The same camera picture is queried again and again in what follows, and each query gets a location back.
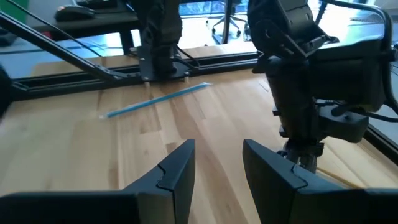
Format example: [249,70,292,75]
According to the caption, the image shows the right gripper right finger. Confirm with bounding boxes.
[242,139,398,224]

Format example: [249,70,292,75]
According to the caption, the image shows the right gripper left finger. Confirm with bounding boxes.
[0,139,196,224]

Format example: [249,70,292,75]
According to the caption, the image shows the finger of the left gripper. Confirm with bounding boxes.
[277,139,302,163]
[298,149,324,174]

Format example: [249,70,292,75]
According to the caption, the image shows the blue drinking straw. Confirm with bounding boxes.
[99,82,212,119]

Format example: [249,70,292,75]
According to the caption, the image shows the grey desk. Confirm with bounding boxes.
[0,0,141,56]

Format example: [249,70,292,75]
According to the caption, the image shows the black computer mouse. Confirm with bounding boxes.
[54,4,96,22]

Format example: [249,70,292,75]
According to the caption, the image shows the green panel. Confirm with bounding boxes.
[0,0,29,23]

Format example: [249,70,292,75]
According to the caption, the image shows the black metal table frame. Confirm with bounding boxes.
[0,11,398,166]

